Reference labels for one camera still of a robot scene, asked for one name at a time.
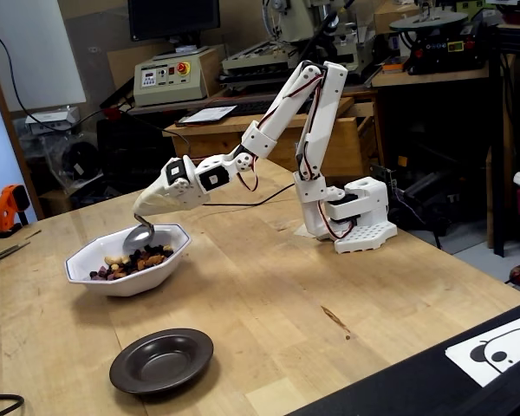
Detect dark brown plate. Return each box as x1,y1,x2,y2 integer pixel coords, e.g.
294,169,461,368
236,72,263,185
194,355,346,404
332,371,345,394
108,328,215,395

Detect flat cardboard pieces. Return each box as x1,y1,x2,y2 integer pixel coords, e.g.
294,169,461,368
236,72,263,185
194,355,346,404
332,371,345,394
0,228,43,270

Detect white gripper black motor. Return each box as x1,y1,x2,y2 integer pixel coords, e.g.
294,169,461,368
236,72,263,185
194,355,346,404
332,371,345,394
163,157,212,208

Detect brown cardboard sheet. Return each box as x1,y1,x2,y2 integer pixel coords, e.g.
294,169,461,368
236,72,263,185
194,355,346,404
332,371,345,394
107,41,177,94

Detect black computer monitor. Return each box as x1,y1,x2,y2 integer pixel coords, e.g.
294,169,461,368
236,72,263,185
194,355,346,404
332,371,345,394
127,0,222,49

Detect brown cardboard box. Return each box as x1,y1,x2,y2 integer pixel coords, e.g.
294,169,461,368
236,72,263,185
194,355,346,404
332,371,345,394
372,0,421,36

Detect black curved cable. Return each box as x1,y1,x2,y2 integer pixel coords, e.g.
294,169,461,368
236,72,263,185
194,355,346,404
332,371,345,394
0,393,26,416

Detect white octagonal bowl blue rim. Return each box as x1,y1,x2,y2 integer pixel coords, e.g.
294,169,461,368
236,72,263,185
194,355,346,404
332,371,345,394
64,223,193,298

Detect black keyboard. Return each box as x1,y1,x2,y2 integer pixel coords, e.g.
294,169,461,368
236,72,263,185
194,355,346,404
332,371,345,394
205,97,274,118

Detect beige control box red button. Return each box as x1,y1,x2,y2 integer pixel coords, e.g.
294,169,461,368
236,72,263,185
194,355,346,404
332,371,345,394
133,46,220,108

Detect white paper panda print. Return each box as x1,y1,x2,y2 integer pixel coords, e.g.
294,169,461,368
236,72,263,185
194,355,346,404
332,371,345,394
444,310,520,389

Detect bent metal spoon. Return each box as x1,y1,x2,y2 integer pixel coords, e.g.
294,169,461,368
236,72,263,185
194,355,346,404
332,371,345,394
121,212,157,252

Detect clear plastic bag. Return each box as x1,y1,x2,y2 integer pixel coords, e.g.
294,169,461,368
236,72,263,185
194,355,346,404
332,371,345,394
19,127,107,196

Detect grey milling machine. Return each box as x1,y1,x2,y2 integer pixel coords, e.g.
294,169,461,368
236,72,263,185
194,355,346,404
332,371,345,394
218,0,376,88

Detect thin black hanging cable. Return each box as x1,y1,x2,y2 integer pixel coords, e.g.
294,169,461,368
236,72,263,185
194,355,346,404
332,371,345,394
0,23,107,131

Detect black scroll saw machine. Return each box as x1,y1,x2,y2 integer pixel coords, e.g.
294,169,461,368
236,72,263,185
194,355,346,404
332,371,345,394
388,9,493,77

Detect orange black power tool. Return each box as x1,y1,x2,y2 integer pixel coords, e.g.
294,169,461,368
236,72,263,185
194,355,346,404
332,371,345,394
0,184,32,240

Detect wooden workbench desk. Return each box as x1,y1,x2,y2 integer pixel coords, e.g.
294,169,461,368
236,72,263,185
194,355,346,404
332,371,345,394
162,95,380,179

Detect black flat panel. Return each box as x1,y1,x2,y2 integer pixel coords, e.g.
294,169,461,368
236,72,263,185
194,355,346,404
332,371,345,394
285,298,520,416

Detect nuts and dried fruit mix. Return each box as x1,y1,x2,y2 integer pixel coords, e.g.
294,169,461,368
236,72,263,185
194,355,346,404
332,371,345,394
88,244,175,282

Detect wooden shelf board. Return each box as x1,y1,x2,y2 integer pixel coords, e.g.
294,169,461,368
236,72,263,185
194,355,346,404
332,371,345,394
370,64,491,89

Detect black cabinet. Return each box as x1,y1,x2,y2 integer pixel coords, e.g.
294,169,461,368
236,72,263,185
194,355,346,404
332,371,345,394
95,113,187,194

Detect white flat device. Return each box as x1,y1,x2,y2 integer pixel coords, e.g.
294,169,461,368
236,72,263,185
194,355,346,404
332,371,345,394
24,106,81,136

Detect black metal rack frame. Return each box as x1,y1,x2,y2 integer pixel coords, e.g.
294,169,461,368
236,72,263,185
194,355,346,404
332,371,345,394
486,23,520,257

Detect white board panel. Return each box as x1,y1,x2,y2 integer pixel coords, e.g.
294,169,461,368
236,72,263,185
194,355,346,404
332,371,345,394
0,0,88,114

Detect beige masking tape wrap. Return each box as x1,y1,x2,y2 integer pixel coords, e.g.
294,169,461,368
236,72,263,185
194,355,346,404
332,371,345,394
132,175,187,217

